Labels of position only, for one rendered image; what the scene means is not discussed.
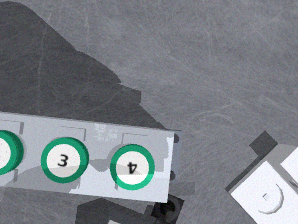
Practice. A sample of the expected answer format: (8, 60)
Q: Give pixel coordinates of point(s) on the white control box with blue button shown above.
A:
(166, 213)

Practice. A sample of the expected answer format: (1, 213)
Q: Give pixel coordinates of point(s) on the light grey panel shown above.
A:
(269, 192)

